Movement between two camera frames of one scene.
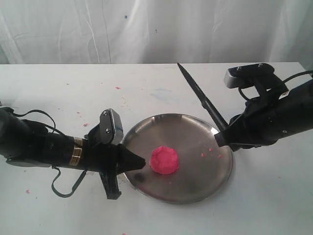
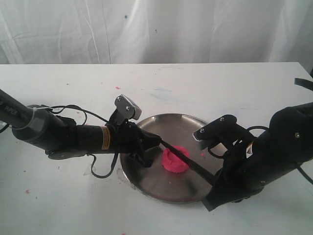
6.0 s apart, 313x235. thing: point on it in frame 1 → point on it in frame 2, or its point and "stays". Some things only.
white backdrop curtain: x=130 y=32 stays
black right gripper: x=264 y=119 → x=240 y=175
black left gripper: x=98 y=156 → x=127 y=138
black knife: x=220 y=122 → x=205 y=175
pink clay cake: x=164 y=160 → x=173 y=162
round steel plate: x=184 y=164 stays
